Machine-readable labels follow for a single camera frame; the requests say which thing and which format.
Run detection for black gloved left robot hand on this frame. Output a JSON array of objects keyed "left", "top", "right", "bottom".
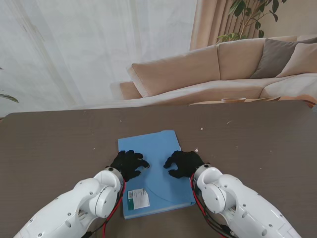
[{"left": 110, "top": 149, "right": 151, "bottom": 183}]

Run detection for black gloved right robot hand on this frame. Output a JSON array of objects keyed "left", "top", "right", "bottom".
[{"left": 163, "top": 150, "right": 205, "bottom": 179}]

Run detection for blue plastic file folder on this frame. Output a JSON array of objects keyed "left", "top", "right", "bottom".
[{"left": 117, "top": 129, "right": 197, "bottom": 220}]

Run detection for beige fabric sofa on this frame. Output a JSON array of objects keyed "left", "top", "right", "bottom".
[{"left": 119, "top": 36, "right": 317, "bottom": 105}]

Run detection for light wooden side table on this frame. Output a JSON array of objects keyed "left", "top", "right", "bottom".
[{"left": 189, "top": 96, "right": 282, "bottom": 106}]

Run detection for white sheer curtain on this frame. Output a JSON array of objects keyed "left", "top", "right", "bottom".
[{"left": 0, "top": 0, "right": 199, "bottom": 119}]

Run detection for dark green plant leaf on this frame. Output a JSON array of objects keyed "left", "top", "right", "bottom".
[{"left": 0, "top": 66, "right": 20, "bottom": 104}]

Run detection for grey-brown sofa cushion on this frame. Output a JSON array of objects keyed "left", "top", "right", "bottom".
[{"left": 250, "top": 38, "right": 305, "bottom": 79}]

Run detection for beige pleated curtain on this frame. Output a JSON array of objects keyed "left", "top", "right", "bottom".
[{"left": 189, "top": 0, "right": 256, "bottom": 52}]

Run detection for beige sofa cushion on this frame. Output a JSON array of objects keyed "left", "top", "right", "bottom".
[{"left": 275, "top": 42, "right": 317, "bottom": 78}]

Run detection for green leafy houseplant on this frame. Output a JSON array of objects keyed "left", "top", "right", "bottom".
[{"left": 215, "top": 0, "right": 288, "bottom": 44}]

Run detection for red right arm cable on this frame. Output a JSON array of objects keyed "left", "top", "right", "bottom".
[{"left": 190, "top": 173, "right": 231, "bottom": 238}]

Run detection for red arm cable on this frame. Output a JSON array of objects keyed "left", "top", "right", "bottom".
[
  {"left": 102, "top": 182, "right": 126, "bottom": 238},
  {"left": 190, "top": 173, "right": 231, "bottom": 238}
]

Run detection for red left arm cable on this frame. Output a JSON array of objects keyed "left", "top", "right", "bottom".
[{"left": 102, "top": 182, "right": 126, "bottom": 238}]

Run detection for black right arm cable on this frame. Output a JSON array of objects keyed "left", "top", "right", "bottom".
[{"left": 205, "top": 215, "right": 235, "bottom": 237}]

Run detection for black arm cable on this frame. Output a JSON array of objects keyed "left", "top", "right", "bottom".
[
  {"left": 85, "top": 222, "right": 106, "bottom": 236},
  {"left": 205, "top": 215, "right": 235, "bottom": 237}
]

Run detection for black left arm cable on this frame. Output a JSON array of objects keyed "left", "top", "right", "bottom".
[{"left": 85, "top": 222, "right": 106, "bottom": 236}]

